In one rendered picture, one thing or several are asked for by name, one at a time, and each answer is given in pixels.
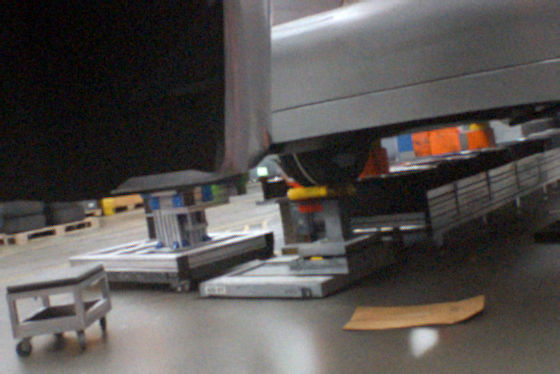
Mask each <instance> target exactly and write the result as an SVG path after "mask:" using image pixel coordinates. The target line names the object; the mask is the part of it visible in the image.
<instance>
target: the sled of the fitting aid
mask: <svg viewBox="0 0 560 374"><path fill-rule="evenodd" d="M392 253H393V248H392V241H391V239H389V240H379V241H377V242H374V243H372V244H369V245H367V246H364V247H362V248H359V249H357V250H354V251H353V252H351V253H348V254H345V255H321V256H301V257H298V258H296V259H293V260H291V261H289V263H290V270H291V274H332V273H333V274H343V273H350V272H352V271H353V270H356V269H358V268H360V267H364V266H367V265H369V264H371V263H373V262H376V261H378V260H379V259H381V258H383V257H386V256H388V255H390V254H392Z"/></svg>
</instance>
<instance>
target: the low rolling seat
mask: <svg viewBox="0 0 560 374"><path fill-rule="evenodd" d="M102 267H103V264H102V263H100V262H99V263H93V264H86V265H80V266H74V267H67V268H61V269H54V270H48V271H38V272H36V273H35V274H33V275H30V276H28V277H26V278H24V279H22V280H20V281H18V282H16V283H13V284H11V285H10V286H9V285H8V286H7V287H6V290H7V291H9V292H7V295H6V301H7V306H8V311H9V317H10V323H11V327H12V333H13V339H16V338H22V339H20V341H19V342H18V343H17V345H16V352H17V354H18V355H19V356H21V357H26V356H28V355H30V354H31V352H32V350H33V346H32V344H31V340H30V339H33V337H32V336H38V335H44V334H51V333H53V334H54V335H58V336H59V335H61V336H62V335H63V334H64V333H65V332H72V331H74V332H75V333H76V337H77V334H78V337H77V343H78V344H79V346H80V349H81V350H84V349H86V348H87V346H86V342H87V340H86V335H85V330H86V329H87V328H88V327H89V326H90V325H91V324H93V323H95V322H96V321H98V320H99V319H100V321H99V324H100V325H101V329H103V330H105V329H106V326H107V324H106V323H107V321H106V318H105V317H104V316H105V314H106V313H107V312H109V311H110V310H111V309H112V305H111V299H110V293H109V288H108V282H107V277H106V271H105V270H104V268H102ZM97 280H99V282H100V288H101V294H102V299H96V300H89V301H85V300H83V297H82V291H81V290H83V289H84V288H85V287H87V286H89V285H90V284H92V283H94V282H95V281H97ZM68 293H73V298H74V302H69V303H62V304H55V305H51V302H50V297H49V295H62V294H68ZM38 297H41V300H42V305H43V308H41V309H40V310H39V311H35V312H33V313H32V314H30V315H28V316H27V317H26V318H24V319H22V320H20V321H19V318H18V312H17V306H16V302H15V300H22V299H28V298H34V299H35V300H36V302H37V298H38ZM83 333H84V334H83Z"/></svg>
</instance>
